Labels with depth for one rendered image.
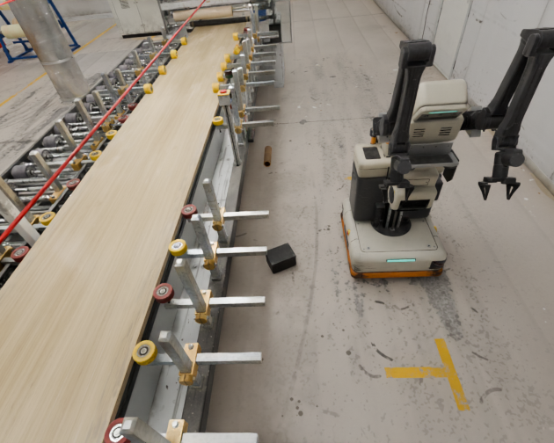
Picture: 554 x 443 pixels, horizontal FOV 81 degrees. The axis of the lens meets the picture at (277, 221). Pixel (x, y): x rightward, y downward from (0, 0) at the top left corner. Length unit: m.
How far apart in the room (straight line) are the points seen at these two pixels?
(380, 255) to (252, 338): 1.01
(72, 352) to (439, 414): 1.78
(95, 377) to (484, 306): 2.24
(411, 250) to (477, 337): 0.64
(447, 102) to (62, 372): 1.84
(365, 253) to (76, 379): 1.70
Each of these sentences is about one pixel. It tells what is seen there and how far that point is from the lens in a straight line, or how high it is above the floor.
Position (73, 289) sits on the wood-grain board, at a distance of 1.66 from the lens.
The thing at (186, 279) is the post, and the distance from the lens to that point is 1.24.
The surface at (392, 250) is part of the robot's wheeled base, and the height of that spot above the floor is 0.28.
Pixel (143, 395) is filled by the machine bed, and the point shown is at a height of 0.71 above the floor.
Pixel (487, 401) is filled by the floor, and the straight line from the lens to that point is 2.29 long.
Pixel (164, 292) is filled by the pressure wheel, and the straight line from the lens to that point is 1.44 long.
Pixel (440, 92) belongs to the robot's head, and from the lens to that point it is 1.68.
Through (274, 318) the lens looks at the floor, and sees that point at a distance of 2.29.
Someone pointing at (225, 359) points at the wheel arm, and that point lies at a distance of 1.28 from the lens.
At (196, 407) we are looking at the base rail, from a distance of 1.41.
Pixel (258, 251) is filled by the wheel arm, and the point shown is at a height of 0.85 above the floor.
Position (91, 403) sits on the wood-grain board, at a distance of 1.34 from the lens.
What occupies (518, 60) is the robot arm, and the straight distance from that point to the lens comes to 1.63.
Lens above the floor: 2.00
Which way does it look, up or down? 44 degrees down
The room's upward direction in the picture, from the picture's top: 7 degrees counter-clockwise
